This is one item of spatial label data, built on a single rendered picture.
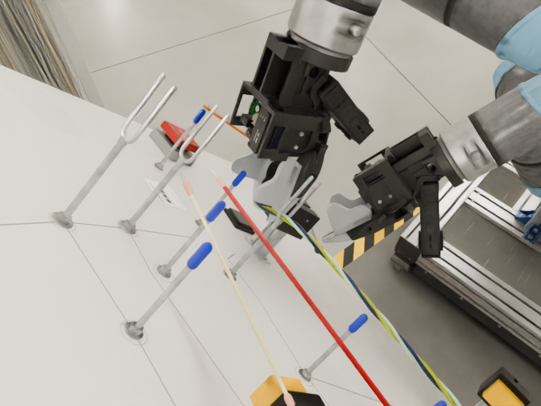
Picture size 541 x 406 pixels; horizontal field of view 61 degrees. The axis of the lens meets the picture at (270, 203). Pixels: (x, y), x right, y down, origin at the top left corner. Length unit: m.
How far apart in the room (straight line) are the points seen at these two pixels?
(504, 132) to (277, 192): 0.28
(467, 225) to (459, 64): 1.16
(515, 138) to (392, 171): 0.14
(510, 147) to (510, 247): 1.22
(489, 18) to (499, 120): 0.16
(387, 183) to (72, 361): 0.44
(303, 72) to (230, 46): 2.20
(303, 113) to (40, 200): 0.25
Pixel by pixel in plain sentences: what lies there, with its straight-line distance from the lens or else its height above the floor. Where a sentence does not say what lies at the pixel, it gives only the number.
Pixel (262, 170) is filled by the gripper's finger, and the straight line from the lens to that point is 0.57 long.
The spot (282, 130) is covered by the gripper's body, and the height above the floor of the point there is 1.29.
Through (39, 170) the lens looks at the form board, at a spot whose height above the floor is 1.32.
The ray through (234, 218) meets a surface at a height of 1.09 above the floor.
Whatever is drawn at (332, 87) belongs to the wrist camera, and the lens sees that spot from 0.49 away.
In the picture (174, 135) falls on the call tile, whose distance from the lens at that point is 0.69.
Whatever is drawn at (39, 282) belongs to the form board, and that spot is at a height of 1.37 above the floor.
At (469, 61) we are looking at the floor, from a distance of 2.77.
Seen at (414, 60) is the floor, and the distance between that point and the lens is 2.68.
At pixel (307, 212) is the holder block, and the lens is 0.59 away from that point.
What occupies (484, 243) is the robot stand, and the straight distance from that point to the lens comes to 1.79.
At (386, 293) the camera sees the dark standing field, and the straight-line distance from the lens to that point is 1.83.
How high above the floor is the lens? 1.64
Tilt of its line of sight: 57 degrees down
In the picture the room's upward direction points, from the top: straight up
